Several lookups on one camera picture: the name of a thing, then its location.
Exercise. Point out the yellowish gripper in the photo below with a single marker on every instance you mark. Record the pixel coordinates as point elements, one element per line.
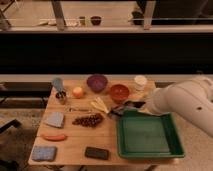
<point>140,101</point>

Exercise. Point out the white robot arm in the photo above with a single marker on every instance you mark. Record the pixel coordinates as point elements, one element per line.
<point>192,99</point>

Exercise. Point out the green plastic tray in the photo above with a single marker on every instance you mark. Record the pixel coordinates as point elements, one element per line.
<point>144,136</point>

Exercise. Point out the white cup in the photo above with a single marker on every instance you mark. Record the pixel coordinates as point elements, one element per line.
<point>139,82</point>

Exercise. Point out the red-brown bowl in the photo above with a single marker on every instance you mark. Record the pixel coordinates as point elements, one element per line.
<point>119,93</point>

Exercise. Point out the yellow bananas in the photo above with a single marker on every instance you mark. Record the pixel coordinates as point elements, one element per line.
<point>99,104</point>

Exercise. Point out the purple bowl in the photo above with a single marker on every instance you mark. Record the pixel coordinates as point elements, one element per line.
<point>97,82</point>

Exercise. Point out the bunch of dark grapes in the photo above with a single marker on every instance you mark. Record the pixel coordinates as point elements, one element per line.
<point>89,121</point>

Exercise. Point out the apple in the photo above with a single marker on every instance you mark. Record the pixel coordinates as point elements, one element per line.
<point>78,92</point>

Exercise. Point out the black rectangular block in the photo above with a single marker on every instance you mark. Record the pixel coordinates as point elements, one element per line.
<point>97,153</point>

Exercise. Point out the metal cup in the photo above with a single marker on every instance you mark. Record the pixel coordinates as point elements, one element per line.
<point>61,97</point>

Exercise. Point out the blue cup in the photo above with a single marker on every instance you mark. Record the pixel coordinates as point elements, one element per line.
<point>57,83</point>

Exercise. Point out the dark bowl on far shelf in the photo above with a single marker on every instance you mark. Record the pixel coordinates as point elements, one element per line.
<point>96,20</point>

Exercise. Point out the blue-grey cloth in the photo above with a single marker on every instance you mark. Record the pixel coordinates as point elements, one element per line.
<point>56,119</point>

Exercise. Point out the orange carrot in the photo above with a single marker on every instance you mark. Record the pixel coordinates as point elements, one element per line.
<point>55,138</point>

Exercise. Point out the small cup on far shelf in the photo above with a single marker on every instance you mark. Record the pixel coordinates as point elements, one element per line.
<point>82,20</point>

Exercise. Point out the blue sponge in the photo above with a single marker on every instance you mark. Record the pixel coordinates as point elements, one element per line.
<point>44,153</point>

